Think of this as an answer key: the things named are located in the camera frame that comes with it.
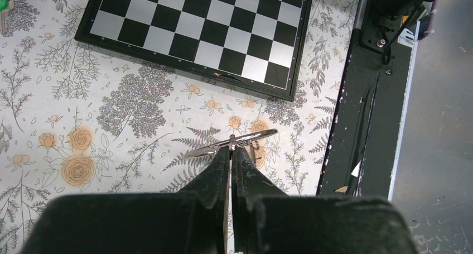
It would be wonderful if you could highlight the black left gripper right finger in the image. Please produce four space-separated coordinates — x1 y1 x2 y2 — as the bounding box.
231 149 417 253

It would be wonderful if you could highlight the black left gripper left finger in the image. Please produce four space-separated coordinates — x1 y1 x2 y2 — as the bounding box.
21 148 230 253

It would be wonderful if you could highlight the silver keyring with clips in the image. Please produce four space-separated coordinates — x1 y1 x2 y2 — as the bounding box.
184 129 278 167

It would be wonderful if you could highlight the green key tag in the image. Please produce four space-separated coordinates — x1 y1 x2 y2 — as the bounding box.
1 0 15 35

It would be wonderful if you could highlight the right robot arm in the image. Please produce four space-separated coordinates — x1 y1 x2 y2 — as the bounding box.
359 0 434 54

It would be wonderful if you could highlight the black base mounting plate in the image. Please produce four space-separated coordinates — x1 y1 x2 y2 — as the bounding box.
317 26 419 199

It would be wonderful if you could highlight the floral patterned table mat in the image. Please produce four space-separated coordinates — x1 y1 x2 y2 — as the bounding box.
1 0 359 253

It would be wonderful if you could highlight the black white chessboard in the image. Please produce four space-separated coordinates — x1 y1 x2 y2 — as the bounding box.
75 0 312 101

